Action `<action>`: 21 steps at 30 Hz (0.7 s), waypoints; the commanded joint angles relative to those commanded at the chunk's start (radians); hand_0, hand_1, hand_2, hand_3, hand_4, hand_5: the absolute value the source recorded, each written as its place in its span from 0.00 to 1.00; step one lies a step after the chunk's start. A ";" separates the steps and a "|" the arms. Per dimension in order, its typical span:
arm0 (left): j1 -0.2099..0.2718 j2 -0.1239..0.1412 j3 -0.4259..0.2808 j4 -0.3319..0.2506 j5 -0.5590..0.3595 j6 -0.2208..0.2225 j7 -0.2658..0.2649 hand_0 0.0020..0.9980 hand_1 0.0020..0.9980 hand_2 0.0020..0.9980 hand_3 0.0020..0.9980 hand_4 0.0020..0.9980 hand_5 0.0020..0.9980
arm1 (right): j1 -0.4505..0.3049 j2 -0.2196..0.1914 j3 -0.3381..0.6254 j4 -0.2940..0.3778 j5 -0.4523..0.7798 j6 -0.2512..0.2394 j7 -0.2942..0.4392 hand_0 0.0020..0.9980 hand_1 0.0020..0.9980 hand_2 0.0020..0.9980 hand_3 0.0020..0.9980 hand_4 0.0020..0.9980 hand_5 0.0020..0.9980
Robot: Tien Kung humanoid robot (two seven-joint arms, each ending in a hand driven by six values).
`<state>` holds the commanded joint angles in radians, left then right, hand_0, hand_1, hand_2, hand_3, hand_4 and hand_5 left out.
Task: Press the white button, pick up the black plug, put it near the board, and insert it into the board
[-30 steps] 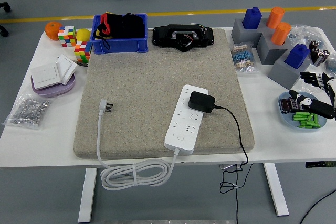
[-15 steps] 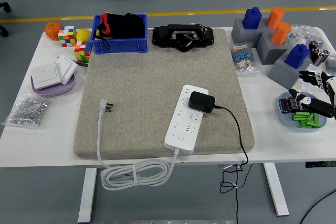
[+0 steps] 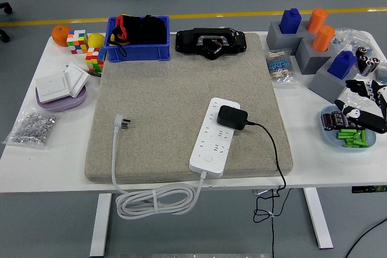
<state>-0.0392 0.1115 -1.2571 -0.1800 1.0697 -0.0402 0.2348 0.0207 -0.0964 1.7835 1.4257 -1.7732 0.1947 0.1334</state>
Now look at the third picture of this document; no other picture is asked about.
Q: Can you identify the robot right hand white shell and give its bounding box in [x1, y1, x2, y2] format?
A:
[334, 79, 387, 134]

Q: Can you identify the black plug adapter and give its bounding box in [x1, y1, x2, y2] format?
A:
[215, 105, 249, 131]

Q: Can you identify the white power strip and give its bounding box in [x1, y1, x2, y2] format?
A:
[189, 97, 241, 177]

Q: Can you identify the white power cord with plug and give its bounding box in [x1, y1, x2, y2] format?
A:
[111, 114, 209, 221]

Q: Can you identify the pile of green pegs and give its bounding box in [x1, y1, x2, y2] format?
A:
[337, 129, 370, 149]

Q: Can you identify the pack of dark capacitors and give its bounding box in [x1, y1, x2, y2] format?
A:
[322, 110, 359, 132]

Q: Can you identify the light blue plate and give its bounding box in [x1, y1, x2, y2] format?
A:
[319, 105, 377, 149]

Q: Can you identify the clear bag of blue parts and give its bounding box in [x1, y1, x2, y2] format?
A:
[332, 27, 377, 53]
[374, 60, 387, 85]

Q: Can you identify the blue block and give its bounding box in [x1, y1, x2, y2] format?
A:
[327, 50, 358, 80]
[278, 8, 302, 34]

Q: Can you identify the black table control panel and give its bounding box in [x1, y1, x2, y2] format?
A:
[351, 184, 387, 194]

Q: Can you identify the grey stepped block holder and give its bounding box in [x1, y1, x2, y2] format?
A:
[265, 21, 360, 104]

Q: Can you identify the orange cylinder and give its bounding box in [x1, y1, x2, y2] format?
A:
[311, 25, 336, 53]
[306, 8, 329, 34]

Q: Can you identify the clear bag of resistors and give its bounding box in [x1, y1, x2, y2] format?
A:
[265, 48, 299, 85]

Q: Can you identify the white table leg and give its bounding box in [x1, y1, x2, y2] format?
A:
[89, 193, 112, 257]
[303, 187, 334, 250]

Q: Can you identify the black electronic device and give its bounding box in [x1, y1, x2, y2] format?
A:
[175, 27, 247, 61]

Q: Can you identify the grey-brown mat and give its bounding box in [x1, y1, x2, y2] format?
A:
[84, 32, 293, 184]

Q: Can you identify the blue plastic bin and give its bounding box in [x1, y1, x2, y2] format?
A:
[103, 15, 172, 63]

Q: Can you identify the black cloth with red trim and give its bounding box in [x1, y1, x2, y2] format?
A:
[108, 13, 167, 56]

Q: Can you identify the rubik's cube red yellow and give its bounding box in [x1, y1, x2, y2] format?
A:
[85, 47, 106, 73]

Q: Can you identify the yellow lemon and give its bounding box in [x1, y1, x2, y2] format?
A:
[86, 32, 106, 48]

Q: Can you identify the purple tray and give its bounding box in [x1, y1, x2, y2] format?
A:
[35, 84, 88, 112]

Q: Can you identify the rubik's cube with white face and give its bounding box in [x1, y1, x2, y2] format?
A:
[66, 29, 89, 56]

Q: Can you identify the orange fruit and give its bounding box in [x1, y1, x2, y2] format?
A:
[51, 24, 73, 47]

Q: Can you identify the clear bag of metal nuts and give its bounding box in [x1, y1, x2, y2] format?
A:
[1, 106, 60, 150]

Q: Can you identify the black adapter cord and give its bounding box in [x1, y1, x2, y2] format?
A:
[245, 120, 287, 223]

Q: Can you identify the black floor cable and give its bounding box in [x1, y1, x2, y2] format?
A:
[345, 218, 387, 258]

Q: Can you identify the thin black hanging cable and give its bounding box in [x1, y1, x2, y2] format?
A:
[270, 190, 276, 258]

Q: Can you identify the white two-gang wall switch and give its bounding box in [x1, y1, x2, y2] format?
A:
[63, 62, 90, 98]

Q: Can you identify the white one-gang wall switch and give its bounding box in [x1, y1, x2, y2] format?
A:
[35, 73, 71, 104]

